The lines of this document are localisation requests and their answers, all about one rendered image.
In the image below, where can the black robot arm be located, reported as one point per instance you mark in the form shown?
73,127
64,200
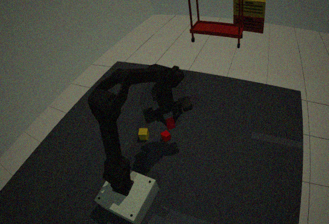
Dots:
106,108

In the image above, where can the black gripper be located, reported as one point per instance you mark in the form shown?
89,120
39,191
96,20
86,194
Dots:
166,107

